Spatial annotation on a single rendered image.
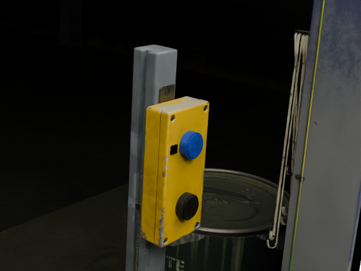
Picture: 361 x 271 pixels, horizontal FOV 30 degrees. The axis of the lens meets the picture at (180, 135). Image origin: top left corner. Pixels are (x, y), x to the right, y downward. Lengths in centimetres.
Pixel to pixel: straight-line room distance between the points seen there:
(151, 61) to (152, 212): 27
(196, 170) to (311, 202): 48
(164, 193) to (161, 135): 11
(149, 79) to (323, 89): 51
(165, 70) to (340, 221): 64
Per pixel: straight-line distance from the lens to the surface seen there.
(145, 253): 132
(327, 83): 157
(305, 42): 165
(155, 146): 119
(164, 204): 121
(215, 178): 273
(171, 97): 123
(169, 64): 121
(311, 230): 169
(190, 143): 119
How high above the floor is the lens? 188
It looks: 18 degrees down
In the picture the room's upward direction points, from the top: 4 degrees clockwise
